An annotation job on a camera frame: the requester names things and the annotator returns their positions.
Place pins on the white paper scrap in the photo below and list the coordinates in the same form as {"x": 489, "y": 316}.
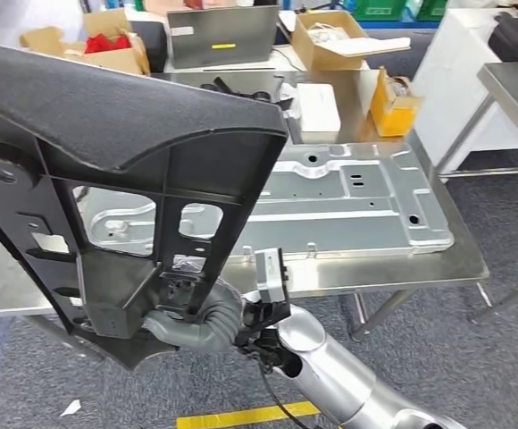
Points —
{"x": 71, "y": 408}

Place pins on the cardboard box with red item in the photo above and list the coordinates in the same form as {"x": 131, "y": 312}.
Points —
{"x": 116, "y": 62}

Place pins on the yellow carton box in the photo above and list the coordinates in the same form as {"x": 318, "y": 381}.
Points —
{"x": 390, "y": 121}

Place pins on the stamped sheet metal plate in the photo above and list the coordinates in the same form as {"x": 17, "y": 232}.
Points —
{"x": 330, "y": 195}

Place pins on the green plastic crate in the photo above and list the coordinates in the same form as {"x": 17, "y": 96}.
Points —
{"x": 380, "y": 9}
{"x": 433, "y": 9}

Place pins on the open cardboard box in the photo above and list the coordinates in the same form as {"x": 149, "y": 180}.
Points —
{"x": 308, "y": 53}

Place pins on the white flat box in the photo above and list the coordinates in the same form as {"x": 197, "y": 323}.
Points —
{"x": 317, "y": 109}

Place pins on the black plastic panel part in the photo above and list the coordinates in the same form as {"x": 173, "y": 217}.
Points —
{"x": 129, "y": 118}

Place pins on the white cabinet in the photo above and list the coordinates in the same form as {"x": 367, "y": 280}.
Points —
{"x": 455, "y": 71}

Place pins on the red crumpled item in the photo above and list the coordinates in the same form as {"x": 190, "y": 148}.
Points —
{"x": 103, "y": 44}

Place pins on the steel workbench table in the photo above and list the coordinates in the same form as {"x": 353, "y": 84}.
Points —
{"x": 375, "y": 272}

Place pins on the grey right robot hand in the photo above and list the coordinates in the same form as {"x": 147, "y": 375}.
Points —
{"x": 174, "y": 333}

